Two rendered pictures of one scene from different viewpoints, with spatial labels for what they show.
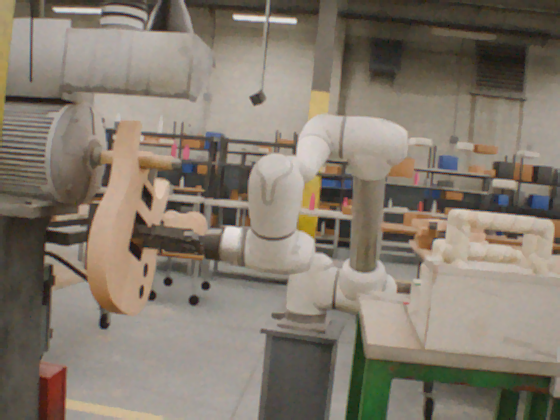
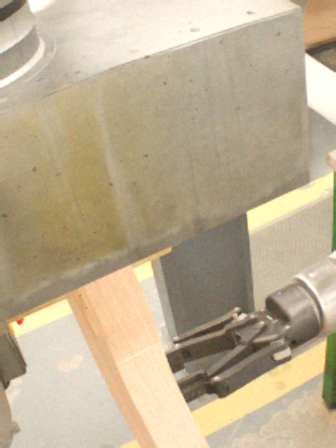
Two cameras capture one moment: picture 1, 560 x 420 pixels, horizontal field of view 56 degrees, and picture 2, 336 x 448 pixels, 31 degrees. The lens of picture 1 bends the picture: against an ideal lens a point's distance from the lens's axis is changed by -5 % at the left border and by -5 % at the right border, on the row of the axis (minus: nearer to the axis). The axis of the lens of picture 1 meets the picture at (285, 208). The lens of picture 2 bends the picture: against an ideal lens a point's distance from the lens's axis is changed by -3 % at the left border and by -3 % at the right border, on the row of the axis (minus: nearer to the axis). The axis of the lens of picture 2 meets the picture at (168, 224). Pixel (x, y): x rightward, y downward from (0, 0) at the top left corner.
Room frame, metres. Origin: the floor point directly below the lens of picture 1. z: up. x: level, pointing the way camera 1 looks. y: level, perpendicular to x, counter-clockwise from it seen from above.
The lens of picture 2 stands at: (0.87, 0.47, 1.68)
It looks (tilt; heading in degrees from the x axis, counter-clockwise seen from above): 41 degrees down; 336
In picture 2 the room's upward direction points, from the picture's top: 11 degrees counter-clockwise
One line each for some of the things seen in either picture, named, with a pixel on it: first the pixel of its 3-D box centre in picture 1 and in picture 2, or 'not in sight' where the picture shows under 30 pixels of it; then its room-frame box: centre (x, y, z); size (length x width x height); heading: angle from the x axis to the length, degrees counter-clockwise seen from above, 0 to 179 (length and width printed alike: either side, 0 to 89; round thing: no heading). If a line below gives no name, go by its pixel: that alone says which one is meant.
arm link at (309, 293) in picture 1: (312, 281); not in sight; (2.03, -0.13, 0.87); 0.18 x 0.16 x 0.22; 78
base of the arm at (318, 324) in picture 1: (300, 316); not in sight; (2.04, -0.10, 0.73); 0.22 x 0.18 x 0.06; 77
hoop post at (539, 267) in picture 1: (543, 250); not in sight; (1.05, -0.52, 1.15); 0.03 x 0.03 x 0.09
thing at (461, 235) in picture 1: (460, 242); not in sight; (1.07, -0.35, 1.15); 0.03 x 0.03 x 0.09
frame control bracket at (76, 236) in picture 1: (78, 235); not in sight; (1.53, 0.58, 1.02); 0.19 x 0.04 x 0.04; 175
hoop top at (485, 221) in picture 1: (505, 223); not in sight; (1.06, -0.44, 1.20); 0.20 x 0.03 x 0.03; 84
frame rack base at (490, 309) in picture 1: (487, 306); not in sight; (1.11, -0.44, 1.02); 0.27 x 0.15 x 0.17; 85
